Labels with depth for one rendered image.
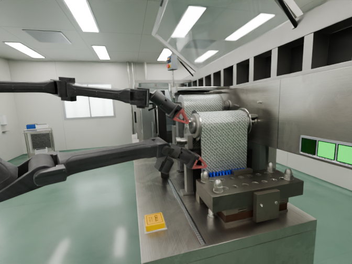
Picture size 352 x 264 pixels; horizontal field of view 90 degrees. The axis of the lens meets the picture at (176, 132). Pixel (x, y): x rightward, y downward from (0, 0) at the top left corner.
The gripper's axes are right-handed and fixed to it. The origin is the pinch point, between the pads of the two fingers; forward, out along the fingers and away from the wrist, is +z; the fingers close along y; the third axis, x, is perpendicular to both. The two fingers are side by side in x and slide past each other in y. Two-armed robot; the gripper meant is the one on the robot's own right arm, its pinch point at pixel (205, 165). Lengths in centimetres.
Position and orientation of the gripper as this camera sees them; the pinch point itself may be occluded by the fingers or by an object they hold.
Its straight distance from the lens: 83.8
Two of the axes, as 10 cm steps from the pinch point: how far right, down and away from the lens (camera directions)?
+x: 4.5, -8.9, -0.1
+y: 2.5, 1.3, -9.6
